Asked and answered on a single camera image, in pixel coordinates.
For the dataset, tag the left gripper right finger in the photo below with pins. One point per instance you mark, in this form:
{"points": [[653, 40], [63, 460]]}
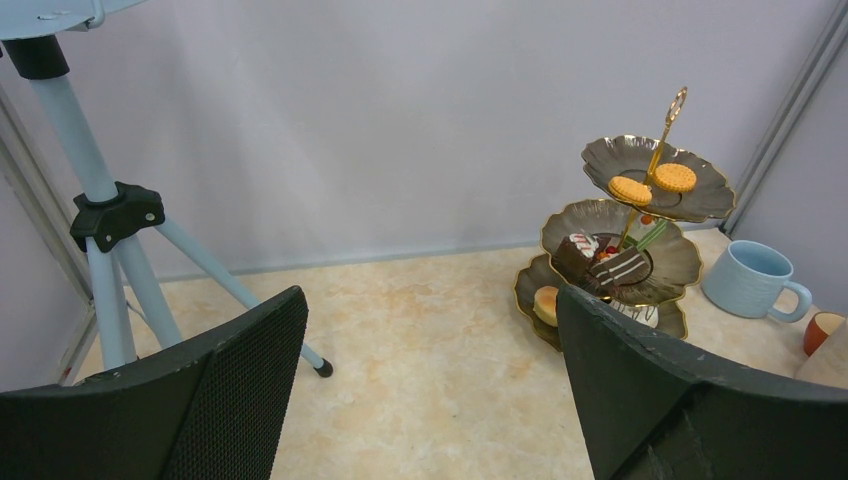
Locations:
{"points": [[652, 406]]}

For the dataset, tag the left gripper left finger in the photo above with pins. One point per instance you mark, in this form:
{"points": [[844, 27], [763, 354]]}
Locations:
{"points": [[210, 407]]}

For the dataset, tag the white striped donut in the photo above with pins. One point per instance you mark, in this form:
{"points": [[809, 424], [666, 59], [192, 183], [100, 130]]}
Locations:
{"points": [[647, 315]]}

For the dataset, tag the white strawberry cake slice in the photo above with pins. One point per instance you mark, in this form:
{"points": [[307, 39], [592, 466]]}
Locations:
{"points": [[627, 267]]}

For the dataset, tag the orange bun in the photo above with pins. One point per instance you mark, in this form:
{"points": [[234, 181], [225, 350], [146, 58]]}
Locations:
{"points": [[544, 305]]}

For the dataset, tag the green matcha cake slice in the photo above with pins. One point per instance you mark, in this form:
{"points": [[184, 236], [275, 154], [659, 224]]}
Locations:
{"points": [[644, 235]]}

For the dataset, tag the chocolate cake slice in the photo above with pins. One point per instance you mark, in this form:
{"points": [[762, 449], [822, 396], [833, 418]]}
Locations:
{"points": [[576, 253]]}

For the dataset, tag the orange macaron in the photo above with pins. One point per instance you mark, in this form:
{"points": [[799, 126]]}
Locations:
{"points": [[674, 177], [630, 191]]}

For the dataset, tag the light blue mug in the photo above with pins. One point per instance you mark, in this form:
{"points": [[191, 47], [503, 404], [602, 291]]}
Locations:
{"points": [[747, 279]]}

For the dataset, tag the three-tier dark cake stand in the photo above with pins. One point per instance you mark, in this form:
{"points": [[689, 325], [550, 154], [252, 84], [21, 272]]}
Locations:
{"points": [[676, 261]]}

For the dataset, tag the pink mug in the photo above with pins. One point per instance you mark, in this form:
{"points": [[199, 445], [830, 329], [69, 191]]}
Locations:
{"points": [[825, 344]]}

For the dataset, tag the blue perforated board stand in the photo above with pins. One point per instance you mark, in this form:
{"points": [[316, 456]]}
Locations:
{"points": [[110, 213]]}

